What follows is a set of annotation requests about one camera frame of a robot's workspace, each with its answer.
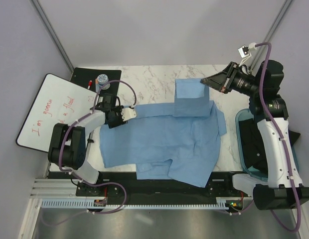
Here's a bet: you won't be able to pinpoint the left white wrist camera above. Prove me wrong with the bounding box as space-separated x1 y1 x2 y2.
121 107 137 121

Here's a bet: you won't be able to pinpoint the black mat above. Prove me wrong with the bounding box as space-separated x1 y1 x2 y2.
70 67 122 97

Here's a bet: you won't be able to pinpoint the light blue long sleeve shirt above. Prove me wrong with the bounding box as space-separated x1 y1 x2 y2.
100 78 227 188

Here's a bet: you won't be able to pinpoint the blue white round container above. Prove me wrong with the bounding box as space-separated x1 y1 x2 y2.
97 74 110 90

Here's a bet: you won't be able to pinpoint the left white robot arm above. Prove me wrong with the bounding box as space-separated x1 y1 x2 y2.
48 95 137 196

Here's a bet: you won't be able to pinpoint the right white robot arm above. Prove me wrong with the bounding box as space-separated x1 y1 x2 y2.
200 60 309 210

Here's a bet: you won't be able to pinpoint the white dry-erase board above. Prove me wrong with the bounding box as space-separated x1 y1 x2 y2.
16 74 96 152

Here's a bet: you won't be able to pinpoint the white slotted cable duct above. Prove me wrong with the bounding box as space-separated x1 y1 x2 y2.
40 198 230 210

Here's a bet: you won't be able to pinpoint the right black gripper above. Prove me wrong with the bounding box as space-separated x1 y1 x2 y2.
202 61 263 97

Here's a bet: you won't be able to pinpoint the light blue marker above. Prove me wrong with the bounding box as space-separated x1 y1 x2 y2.
95 79 100 93

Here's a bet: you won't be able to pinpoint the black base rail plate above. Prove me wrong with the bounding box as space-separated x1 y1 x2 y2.
76 172 249 210

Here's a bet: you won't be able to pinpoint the teal plastic bin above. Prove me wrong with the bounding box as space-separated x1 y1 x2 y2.
234 107 300 184

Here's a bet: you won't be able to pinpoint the black clothes in bin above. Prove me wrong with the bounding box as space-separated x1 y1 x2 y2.
238 117 301 175

